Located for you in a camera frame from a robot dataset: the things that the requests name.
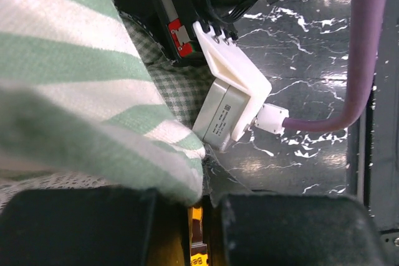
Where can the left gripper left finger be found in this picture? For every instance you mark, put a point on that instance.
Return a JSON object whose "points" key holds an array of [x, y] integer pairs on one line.
{"points": [[101, 226]]}

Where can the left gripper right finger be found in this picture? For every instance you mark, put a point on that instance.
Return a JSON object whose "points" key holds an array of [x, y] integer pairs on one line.
{"points": [[243, 227]]}

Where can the yellow pet bowl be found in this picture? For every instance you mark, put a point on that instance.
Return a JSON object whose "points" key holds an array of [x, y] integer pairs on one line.
{"points": [[198, 247]]}

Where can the green checked cushion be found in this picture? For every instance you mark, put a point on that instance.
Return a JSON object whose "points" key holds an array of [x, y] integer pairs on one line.
{"points": [[184, 89]]}

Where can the striped green pet tent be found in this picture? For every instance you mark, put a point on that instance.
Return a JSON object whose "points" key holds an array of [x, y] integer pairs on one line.
{"points": [[79, 108]]}

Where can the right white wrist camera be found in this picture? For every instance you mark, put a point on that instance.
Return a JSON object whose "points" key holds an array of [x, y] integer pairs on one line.
{"points": [[236, 95]]}

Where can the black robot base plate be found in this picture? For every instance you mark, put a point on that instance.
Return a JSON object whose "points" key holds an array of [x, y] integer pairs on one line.
{"points": [[373, 161]]}

